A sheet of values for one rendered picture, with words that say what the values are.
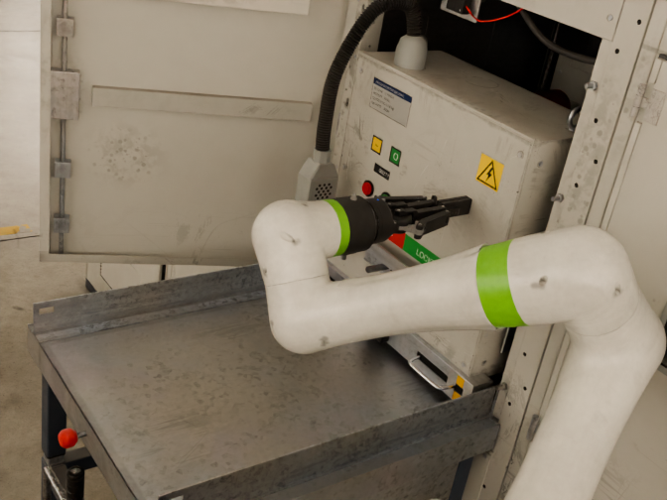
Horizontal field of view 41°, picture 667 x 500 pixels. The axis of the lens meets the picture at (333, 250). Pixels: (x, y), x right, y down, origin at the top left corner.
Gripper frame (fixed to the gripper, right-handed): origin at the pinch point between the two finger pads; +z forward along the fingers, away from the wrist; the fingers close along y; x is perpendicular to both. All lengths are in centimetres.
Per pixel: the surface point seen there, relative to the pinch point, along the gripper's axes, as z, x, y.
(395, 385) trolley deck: -3.5, -38.2, -1.0
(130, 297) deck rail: -41, -33, -42
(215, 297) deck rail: -21, -38, -42
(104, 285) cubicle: 7, -109, -166
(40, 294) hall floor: -9, -122, -189
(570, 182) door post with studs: 8.3, 10.8, 16.1
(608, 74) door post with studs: 8.0, 29.3, 17.6
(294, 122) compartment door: 1, -4, -53
